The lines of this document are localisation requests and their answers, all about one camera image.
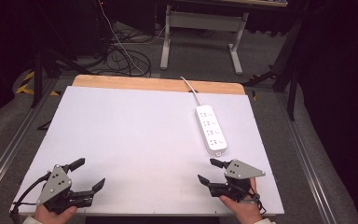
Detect yellow black floor tape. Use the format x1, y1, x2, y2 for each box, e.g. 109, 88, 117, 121
15, 70, 61, 97

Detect person's right hand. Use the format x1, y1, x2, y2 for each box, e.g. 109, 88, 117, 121
218, 177, 264, 224

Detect white power strip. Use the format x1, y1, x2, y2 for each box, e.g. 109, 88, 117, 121
195, 105, 228, 158

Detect thin white floor cable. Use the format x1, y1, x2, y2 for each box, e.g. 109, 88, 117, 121
98, 0, 167, 77

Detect black floor cables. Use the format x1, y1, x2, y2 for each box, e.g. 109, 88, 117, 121
103, 21, 153, 78

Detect white-framed desk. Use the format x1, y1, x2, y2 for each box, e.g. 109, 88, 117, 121
159, 0, 289, 76

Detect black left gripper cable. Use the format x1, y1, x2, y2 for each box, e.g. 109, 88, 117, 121
9, 170, 52, 217

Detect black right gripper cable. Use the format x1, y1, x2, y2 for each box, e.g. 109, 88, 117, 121
243, 191, 268, 217

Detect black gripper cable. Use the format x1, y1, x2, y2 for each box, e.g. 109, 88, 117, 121
9, 170, 52, 217
243, 191, 268, 217

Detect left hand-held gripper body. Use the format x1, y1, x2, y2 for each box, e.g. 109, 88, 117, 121
35, 163, 95, 216

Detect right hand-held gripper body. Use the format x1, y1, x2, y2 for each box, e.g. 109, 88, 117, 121
207, 159, 267, 203

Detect aluminium floor rail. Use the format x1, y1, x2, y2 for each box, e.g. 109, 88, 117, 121
0, 77, 61, 203
274, 92, 337, 224

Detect person's left hand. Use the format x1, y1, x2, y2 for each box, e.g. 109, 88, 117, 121
34, 203, 78, 224

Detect white foam board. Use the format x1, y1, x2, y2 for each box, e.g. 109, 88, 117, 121
9, 85, 285, 217

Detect white power strip cable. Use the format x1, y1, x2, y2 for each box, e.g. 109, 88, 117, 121
180, 76, 203, 107

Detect black metal stand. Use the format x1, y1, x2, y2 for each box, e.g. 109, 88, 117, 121
241, 17, 307, 121
27, 0, 91, 109

